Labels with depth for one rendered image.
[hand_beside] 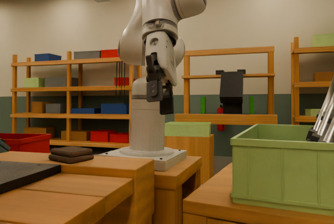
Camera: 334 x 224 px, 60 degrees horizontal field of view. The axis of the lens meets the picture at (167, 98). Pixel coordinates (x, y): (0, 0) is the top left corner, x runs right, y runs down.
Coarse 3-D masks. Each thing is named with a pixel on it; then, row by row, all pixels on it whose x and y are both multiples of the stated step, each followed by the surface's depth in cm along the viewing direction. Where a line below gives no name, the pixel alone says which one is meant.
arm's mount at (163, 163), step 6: (114, 150) 103; (174, 150) 106; (180, 150) 107; (186, 150) 108; (120, 156) 92; (126, 156) 92; (132, 156) 92; (162, 156) 93; (168, 156) 94; (174, 156) 95; (180, 156) 101; (186, 156) 108; (156, 162) 87; (162, 162) 87; (168, 162) 89; (174, 162) 95; (156, 168) 87; (162, 168) 87; (168, 168) 89
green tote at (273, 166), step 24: (240, 144) 75; (264, 144) 73; (288, 144) 71; (312, 144) 69; (240, 168) 76; (264, 168) 73; (288, 168) 71; (312, 168) 69; (240, 192) 76; (264, 192) 73; (288, 192) 71; (312, 192) 69
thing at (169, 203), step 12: (192, 180) 104; (156, 192) 83; (168, 192) 82; (180, 192) 86; (156, 204) 83; (168, 204) 82; (180, 204) 86; (156, 216) 83; (168, 216) 82; (180, 216) 86
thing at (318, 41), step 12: (324, 36) 485; (300, 48) 492; (312, 48) 482; (324, 48) 477; (324, 72) 488; (300, 84) 486; (312, 84) 481; (324, 84) 476; (300, 120) 485; (312, 120) 480
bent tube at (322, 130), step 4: (332, 96) 97; (332, 100) 96; (332, 104) 95; (328, 108) 95; (332, 108) 94; (328, 112) 93; (332, 112) 93; (324, 116) 93; (328, 116) 92; (324, 120) 91; (324, 124) 89; (328, 124) 89; (320, 128) 89; (324, 128) 88; (320, 132) 87; (324, 132) 87; (324, 136) 86
